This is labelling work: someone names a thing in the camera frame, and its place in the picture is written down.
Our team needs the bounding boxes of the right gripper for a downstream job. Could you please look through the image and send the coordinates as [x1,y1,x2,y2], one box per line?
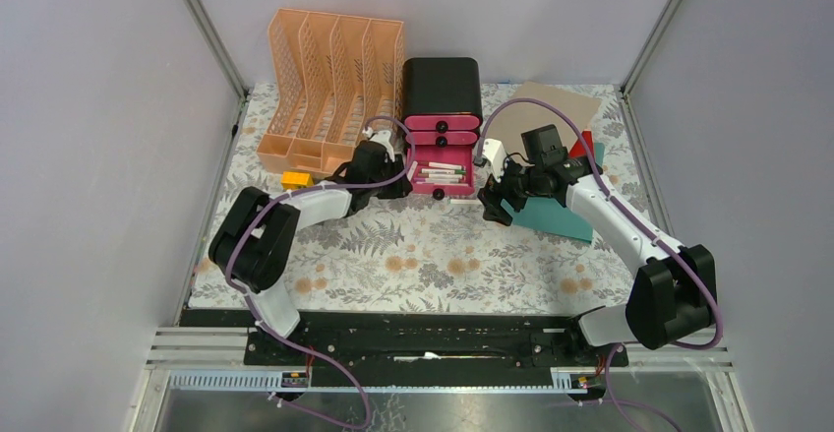
[477,153,543,227]

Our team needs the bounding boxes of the tan cap white marker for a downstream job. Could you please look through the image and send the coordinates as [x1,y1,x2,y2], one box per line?
[421,173,464,182]

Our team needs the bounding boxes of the green cap white marker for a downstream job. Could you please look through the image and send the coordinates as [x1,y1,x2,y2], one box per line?
[419,167,466,177]

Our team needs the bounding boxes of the pink bottom drawer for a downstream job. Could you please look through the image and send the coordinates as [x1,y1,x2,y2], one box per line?
[406,146,475,199]

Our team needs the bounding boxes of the pink drawer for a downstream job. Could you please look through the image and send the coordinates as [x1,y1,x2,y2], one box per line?
[404,114,482,133]
[405,131,479,148]
[406,146,475,199]

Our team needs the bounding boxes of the pink cap white marker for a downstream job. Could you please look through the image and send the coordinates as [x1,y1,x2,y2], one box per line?
[413,178,468,186]

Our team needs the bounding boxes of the pink top drawer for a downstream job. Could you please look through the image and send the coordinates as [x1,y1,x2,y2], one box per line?
[404,114,482,133]

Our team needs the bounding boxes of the beige cardboard sheet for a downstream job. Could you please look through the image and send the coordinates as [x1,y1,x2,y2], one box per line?
[486,82,603,154]

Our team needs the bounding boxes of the black drawer cabinet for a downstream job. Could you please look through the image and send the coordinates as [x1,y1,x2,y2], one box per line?
[402,57,483,118]

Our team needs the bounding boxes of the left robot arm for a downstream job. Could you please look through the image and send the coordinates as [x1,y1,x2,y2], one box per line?
[208,141,414,364]

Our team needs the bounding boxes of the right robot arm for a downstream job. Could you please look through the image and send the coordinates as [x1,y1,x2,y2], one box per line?
[477,125,718,365]

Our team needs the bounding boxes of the teal folder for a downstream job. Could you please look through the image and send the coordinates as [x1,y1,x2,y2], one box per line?
[507,142,606,244]

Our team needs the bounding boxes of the floral table mat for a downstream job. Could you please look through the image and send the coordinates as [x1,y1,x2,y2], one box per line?
[187,83,651,315]

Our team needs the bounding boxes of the yellow plastic block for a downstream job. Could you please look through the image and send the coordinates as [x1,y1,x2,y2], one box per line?
[280,171,315,191]

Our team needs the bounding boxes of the red folder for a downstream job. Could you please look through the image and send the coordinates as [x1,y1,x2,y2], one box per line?
[568,130,595,158]

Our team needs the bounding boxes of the peach plastic file organizer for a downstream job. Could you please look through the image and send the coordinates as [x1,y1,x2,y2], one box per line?
[257,8,406,178]

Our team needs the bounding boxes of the black mounting rail base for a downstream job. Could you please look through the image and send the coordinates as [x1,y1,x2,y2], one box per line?
[180,309,628,392]

